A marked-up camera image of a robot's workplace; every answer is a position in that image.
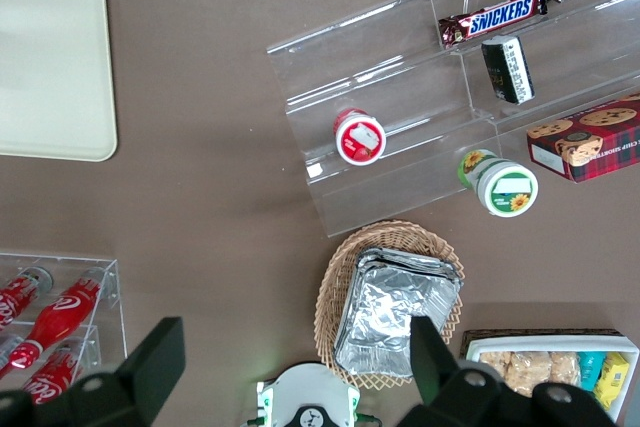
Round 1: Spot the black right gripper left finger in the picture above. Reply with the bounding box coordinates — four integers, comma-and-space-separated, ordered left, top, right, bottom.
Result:
59, 316, 187, 427

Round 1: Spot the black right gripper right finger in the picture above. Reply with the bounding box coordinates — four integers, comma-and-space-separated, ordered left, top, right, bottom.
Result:
399, 315, 521, 427

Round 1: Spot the white rectangular snack tray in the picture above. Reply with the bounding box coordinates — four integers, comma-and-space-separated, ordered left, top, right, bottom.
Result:
465, 336, 640, 427

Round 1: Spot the light oval wicker basket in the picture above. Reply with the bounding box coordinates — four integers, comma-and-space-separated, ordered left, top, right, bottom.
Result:
313, 219, 467, 391

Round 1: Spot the beige plastic tray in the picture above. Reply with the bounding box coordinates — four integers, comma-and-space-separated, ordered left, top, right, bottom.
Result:
0, 0, 119, 163

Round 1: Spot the clear rice cracker pack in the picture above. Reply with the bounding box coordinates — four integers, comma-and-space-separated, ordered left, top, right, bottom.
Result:
548, 350, 582, 389
478, 350, 512, 382
507, 350, 553, 398

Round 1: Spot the clear acrylic bottle rack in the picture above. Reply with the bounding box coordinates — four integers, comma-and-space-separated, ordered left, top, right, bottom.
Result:
0, 251, 129, 401

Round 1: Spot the stack of foil trays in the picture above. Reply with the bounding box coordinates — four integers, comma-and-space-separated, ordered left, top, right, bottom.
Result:
333, 246, 464, 380

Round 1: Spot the red cola bottle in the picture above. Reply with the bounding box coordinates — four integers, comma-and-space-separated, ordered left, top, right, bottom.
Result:
20, 336, 87, 406
0, 265, 55, 334
0, 333, 27, 364
8, 269, 106, 369

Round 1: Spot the teal snack packet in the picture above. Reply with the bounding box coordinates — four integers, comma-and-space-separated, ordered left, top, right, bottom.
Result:
577, 350, 610, 393

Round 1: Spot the yellow snack packet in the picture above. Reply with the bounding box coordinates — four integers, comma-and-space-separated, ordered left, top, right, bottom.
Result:
593, 351, 632, 411

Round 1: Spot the green sunflower yogurt cup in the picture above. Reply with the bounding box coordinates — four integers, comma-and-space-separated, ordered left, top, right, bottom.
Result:
457, 148, 540, 218

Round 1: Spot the red strawberry yogurt cup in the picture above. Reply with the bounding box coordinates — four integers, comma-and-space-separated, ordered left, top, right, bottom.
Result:
333, 107, 388, 168

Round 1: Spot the red tartan cookie box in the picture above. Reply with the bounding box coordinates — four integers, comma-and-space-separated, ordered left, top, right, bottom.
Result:
525, 92, 640, 185

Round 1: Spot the black white chocolate box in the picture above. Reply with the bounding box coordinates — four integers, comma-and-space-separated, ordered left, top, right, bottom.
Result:
480, 35, 537, 106

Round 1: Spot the clear acrylic step shelf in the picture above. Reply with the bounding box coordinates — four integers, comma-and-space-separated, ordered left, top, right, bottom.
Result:
266, 0, 502, 239
428, 0, 640, 161

